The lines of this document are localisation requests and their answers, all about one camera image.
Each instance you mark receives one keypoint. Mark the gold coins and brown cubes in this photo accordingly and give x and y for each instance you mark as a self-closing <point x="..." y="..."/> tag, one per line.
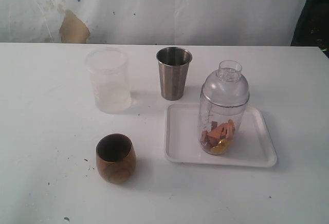
<point x="216" y="138"/>

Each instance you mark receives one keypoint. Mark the white rectangular tray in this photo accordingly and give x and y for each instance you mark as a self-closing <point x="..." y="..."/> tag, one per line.
<point x="252" y="146"/>

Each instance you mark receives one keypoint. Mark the brown wooden cup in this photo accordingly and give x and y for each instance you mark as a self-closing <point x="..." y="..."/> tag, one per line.
<point x="115" y="158"/>

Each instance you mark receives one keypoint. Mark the translucent plastic container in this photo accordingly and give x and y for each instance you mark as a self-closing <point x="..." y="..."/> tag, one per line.
<point x="108" y="68"/>

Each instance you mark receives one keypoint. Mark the stainless steel cup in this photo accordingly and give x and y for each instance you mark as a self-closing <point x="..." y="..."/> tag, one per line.
<point x="173" y="65"/>

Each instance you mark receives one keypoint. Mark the clear dome shaker lid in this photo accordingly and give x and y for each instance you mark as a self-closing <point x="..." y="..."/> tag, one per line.
<point x="226" y="86"/>

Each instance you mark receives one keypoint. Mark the clear plastic shaker cup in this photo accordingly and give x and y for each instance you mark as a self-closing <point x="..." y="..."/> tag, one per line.
<point x="209" y="112"/>

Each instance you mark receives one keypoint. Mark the dark curtain at right edge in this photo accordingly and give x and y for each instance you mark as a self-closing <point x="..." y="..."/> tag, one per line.
<point x="312" y="26"/>

